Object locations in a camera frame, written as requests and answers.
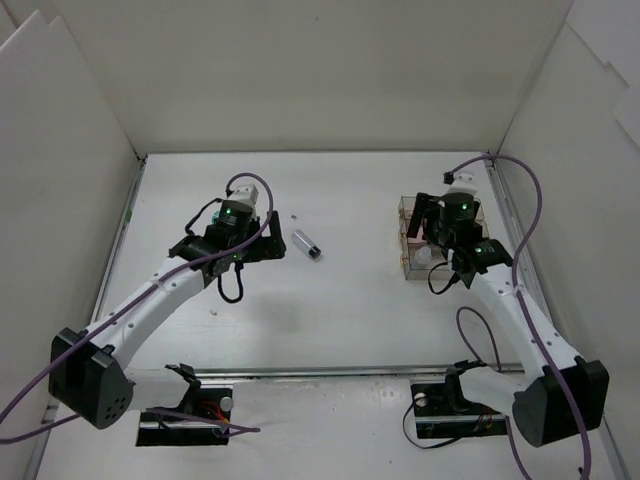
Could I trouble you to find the lilac lipstick tube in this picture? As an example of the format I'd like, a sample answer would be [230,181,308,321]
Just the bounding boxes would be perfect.
[291,229,322,260]

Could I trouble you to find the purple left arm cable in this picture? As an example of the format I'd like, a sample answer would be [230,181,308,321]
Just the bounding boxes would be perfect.
[0,172,276,445]

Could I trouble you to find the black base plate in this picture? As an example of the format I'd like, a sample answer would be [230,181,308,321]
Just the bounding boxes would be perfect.
[135,386,234,447]
[409,380,507,444]

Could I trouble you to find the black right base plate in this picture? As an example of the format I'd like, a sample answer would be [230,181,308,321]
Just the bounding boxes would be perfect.
[409,380,507,444]

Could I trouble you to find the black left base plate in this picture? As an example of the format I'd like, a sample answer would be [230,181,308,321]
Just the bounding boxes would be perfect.
[135,386,234,447]

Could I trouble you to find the clear blue small bottle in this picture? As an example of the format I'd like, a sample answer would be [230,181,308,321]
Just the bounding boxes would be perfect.
[414,246,433,265]

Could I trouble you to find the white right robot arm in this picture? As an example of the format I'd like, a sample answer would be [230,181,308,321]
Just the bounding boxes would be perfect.
[406,177,609,447]

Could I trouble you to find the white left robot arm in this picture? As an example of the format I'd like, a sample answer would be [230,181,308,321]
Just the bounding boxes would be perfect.
[48,174,286,430]

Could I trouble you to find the clear organizer frame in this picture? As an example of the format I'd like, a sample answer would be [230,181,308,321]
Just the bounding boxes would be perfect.
[397,194,494,283]

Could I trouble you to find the aluminium rail frame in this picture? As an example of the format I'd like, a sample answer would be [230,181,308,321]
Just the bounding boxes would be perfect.
[29,149,631,480]

